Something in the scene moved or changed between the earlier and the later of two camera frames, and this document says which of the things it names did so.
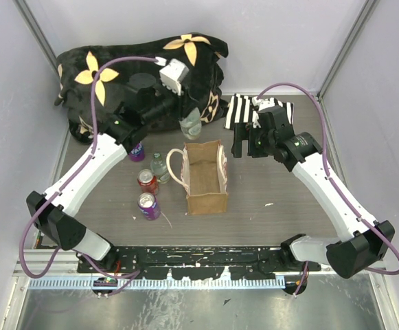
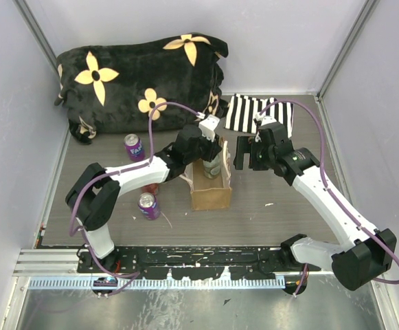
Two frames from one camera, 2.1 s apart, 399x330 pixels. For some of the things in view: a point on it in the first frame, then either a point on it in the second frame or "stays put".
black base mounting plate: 250,262 stays put
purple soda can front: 148,206 stays put
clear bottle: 191,125 -> 211,169
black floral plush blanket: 76,68 stays put
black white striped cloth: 240,109 stays put
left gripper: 182,104 -> 214,148
